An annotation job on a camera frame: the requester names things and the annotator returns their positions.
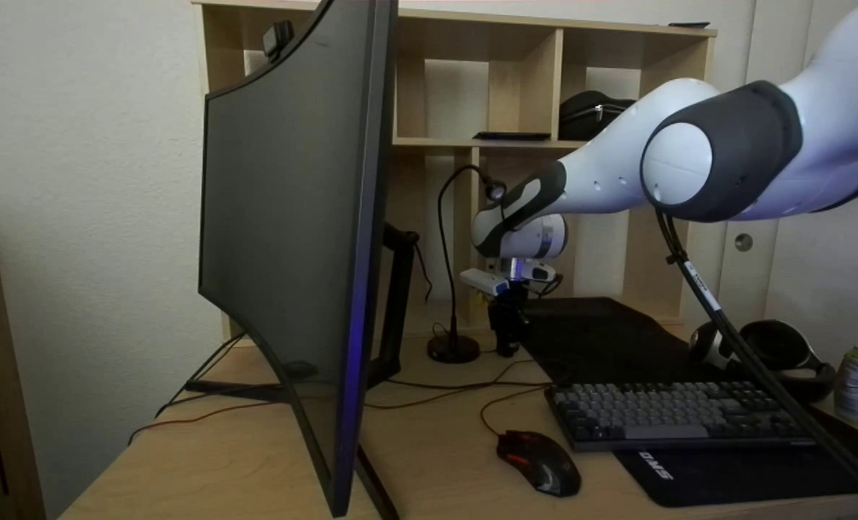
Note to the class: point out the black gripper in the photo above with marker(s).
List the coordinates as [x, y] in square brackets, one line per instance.
[509, 311]

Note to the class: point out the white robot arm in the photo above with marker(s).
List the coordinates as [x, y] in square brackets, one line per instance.
[619, 162]

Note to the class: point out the black gooseneck desk lamp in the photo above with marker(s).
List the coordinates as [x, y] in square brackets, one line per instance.
[453, 349]

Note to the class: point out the black desk mat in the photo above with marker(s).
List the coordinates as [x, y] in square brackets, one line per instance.
[591, 337]

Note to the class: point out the black and red mouse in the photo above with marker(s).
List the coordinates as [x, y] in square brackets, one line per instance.
[542, 463]

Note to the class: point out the black monitor stand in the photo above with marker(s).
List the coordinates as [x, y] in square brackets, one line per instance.
[396, 289]

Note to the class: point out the grey mechanical keyboard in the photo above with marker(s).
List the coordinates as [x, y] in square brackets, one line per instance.
[659, 414]

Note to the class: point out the flat black device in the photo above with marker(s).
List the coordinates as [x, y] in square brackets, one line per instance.
[512, 138]

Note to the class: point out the black bag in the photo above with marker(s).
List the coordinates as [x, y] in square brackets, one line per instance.
[587, 113]

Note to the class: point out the black curved computer monitor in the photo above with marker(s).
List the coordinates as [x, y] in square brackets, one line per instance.
[294, 213]

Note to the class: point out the round metal door knob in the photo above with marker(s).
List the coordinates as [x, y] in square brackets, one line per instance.
[745, 240]

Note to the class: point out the light wooden shelf unit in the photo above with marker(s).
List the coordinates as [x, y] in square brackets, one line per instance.
[552, 89]

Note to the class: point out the black over-ear headphones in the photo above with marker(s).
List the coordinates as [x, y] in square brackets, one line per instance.
[779, 346]

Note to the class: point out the small dark flat object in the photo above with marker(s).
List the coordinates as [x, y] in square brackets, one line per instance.
[688, 25]

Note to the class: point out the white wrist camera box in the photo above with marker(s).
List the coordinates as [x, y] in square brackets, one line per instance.
[490, 282]

